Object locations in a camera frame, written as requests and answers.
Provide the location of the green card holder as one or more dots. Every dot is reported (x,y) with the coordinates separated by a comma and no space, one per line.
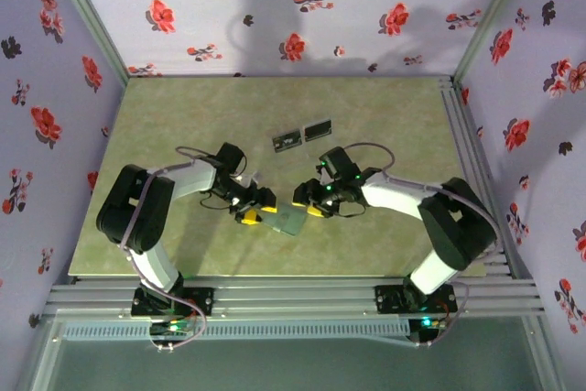
(286,221)

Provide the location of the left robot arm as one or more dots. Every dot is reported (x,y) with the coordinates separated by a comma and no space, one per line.
(137,217)

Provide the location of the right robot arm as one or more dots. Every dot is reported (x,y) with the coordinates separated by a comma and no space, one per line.
(458,226)

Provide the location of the small green-lit circuit board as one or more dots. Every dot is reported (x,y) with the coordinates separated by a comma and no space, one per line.
(174,328)
(428,323)

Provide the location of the aluminium front frame rail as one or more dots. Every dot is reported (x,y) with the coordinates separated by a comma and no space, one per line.
(297,295)

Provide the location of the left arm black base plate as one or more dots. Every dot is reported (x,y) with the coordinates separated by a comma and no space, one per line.
(201,301)

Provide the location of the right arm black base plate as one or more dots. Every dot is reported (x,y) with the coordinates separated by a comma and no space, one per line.
(389,299)

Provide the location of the aluminium side frame rail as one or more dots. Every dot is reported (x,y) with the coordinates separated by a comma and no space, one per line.
(459,116)

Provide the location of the aluminium corner post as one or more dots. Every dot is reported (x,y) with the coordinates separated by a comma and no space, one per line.
(490,20)
(90,20)

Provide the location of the aluminium lower frame bar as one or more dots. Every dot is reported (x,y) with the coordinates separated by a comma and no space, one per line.
(545,354)
(41,354)

